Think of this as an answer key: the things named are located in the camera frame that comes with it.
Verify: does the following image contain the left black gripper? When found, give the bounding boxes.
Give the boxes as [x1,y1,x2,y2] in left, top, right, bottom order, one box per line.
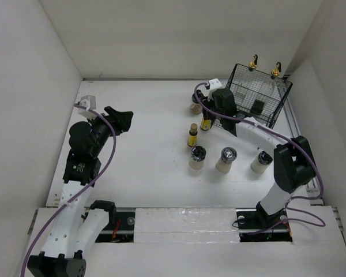
[86,106,132,156]

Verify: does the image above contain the brown spice jar black lid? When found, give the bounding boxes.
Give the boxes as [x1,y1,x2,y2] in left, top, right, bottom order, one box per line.
[190,89,203,115]

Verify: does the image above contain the yellow label brown bottle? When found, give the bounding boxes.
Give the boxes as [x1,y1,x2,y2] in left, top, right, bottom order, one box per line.
[187,123,198,147]
[200,110,212,131]

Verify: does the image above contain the white powder jar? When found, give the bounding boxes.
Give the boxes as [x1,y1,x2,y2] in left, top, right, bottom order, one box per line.
[189,145,206,170]
[216,147,237,173]
[251,151,273,174]

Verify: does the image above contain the clear oil bottle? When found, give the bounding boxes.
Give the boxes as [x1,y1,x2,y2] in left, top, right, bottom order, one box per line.
[236,54,262,102]

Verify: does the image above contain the oil bottle with dark contents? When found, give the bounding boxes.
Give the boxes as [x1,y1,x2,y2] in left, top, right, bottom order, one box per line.
[250,62,281,115]

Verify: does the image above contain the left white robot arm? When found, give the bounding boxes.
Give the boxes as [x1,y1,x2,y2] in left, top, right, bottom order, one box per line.
[20,104,133,276]

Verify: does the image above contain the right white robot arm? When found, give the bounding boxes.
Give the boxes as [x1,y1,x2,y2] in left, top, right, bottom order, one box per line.
[193,88,320,233]

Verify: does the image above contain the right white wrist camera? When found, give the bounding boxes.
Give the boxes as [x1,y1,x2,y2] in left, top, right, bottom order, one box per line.
[205,78,223,100]

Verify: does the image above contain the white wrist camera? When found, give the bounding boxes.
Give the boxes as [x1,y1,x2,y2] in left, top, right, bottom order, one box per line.
[77,95,96,119]
[205,78,223,100]

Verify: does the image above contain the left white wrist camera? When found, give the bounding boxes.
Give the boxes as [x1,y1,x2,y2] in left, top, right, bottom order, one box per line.
[77,95,96,119]

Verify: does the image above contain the black wire basket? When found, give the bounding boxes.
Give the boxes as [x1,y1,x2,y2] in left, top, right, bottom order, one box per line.
[208,63,292,128]

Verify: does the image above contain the metal mounting rail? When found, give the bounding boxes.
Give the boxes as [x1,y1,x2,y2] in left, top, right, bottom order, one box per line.
[96,208,292,244]

